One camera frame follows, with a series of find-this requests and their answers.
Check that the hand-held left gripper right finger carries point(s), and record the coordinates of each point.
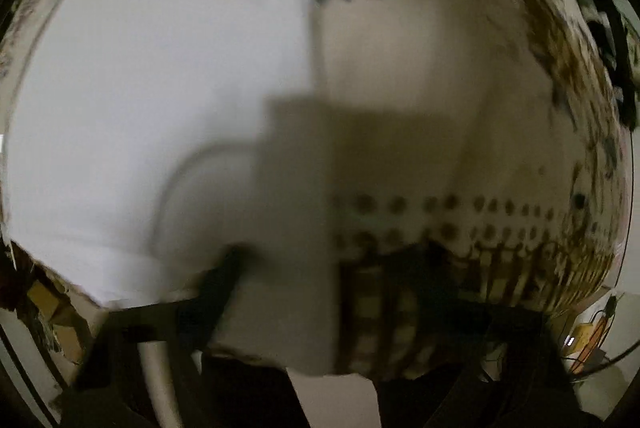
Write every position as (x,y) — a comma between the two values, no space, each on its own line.
(450,298)

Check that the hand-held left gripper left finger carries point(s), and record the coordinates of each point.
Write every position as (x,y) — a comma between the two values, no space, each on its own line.
(220,293)

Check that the white small garment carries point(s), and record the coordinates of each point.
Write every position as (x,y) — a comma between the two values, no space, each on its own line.
(150,108)

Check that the white device with light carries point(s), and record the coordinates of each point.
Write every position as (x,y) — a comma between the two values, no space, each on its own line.
(580,337)

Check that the cardboard box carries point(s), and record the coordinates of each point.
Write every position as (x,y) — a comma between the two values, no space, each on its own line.
(50,308)

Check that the cream floral printed blanket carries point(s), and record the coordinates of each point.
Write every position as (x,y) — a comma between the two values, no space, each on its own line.
(440,73)

